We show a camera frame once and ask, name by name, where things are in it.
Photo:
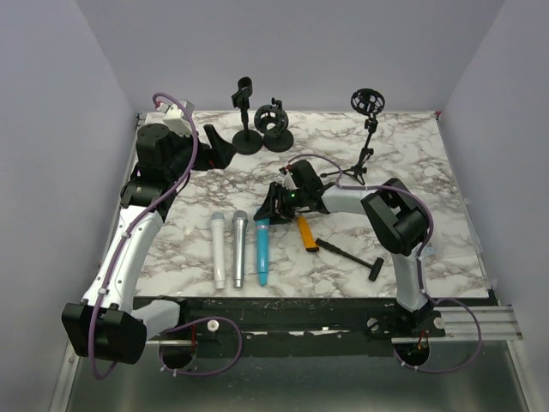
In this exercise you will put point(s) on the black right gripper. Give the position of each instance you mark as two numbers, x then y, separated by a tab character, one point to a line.
280	215

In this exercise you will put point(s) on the white microphone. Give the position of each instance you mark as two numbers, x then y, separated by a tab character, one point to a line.
217	227

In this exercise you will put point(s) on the black shock-mount round-base stand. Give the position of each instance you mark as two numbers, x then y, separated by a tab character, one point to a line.
272	121

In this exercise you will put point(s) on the grey silver microphone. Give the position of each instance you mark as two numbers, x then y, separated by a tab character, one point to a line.
239	228

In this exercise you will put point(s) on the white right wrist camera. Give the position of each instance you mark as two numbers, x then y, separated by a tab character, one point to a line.
285	179

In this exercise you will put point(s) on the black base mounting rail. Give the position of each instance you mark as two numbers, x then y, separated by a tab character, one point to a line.
221	328

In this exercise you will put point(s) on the black tripod microphone stand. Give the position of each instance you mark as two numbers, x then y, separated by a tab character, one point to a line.
368	102

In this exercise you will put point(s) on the black hammer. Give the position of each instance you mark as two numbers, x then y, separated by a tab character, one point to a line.
375	267

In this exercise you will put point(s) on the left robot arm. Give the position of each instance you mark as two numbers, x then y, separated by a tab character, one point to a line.
128	232

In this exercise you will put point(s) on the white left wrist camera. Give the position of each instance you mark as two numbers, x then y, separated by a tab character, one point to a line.
174	118

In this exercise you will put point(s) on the cyan blue microphone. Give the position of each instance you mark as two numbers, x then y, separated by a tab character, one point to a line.
262	249

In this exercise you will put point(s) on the orange utility knife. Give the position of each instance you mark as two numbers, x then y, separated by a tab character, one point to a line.
306	235

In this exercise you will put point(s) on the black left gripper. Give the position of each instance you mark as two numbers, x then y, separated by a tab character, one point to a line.
216	157

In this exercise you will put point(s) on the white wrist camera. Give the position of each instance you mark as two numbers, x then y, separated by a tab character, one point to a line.
174	118
285	179

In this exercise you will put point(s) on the black clip microphone stand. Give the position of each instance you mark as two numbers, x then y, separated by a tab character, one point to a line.
246	141

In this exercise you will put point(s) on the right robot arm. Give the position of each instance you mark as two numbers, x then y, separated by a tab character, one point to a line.
402	223

